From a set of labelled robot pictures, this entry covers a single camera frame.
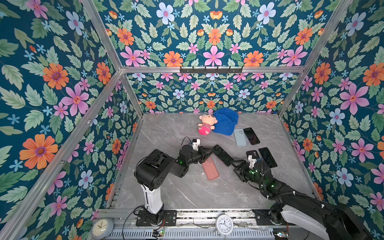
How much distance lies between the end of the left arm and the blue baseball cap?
258mm

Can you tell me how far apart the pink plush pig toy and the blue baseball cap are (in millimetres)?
23

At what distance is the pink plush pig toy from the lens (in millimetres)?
1045
